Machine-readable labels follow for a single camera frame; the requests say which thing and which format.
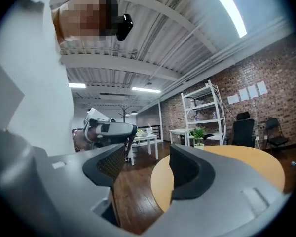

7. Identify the person's left forearm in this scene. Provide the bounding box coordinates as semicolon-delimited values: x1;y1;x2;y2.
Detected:
72;129;94;153

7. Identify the green potted plant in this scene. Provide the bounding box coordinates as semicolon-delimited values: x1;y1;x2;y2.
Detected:
190;126;207;150

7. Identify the black folding chair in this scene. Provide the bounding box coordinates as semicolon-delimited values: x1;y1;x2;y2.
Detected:
264;118;290;156

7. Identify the black office chair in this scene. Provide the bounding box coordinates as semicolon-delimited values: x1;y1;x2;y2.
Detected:
230;112;256;148

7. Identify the person's torso in white shirt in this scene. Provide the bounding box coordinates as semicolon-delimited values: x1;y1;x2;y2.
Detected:
0;0;76;158

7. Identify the dark coat rack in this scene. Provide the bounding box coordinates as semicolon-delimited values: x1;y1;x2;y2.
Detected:
117;105;132;123

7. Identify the person's head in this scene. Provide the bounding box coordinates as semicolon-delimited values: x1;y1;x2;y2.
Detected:
51;0;120;46

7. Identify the white paper sheet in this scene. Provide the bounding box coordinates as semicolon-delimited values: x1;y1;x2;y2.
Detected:
238;88;249;102
227;94;240;105
247;84;258;99

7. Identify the long ceiling light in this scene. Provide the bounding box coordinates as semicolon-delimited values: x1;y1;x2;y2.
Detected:
209;0;248;39

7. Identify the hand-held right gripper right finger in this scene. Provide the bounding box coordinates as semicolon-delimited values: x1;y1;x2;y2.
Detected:
148;143;291;237

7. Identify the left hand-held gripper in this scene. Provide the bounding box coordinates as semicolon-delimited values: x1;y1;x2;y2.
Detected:
83;107;137;163

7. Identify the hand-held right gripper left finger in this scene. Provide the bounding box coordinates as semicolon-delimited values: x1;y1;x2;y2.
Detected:
0;128;127;233

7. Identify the white metal shelf rack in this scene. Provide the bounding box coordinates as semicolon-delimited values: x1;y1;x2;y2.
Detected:
181;79;228;144

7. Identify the black railing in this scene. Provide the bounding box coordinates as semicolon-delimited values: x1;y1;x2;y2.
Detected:
137;124;162;141

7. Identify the black head-worn camera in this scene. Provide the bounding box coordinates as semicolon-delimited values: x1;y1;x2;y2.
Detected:
115;13;134;42

